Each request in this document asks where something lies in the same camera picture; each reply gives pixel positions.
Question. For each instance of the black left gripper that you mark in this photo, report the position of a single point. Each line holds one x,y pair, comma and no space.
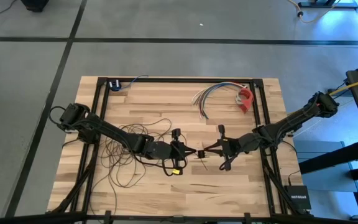
163,151

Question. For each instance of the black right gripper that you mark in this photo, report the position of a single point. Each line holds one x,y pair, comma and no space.
233,147

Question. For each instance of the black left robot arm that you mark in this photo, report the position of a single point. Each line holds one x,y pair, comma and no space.
104,129

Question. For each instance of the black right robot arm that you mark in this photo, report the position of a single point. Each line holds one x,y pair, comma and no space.
291,121

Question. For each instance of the red tape dispenser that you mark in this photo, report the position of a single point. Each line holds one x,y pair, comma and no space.
245,99

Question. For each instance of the blue round device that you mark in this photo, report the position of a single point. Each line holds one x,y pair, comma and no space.
115,84

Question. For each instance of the black stand base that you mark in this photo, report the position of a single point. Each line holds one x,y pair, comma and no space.
325,4

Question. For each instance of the black Netgear network switch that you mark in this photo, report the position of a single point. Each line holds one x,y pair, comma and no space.
297,197

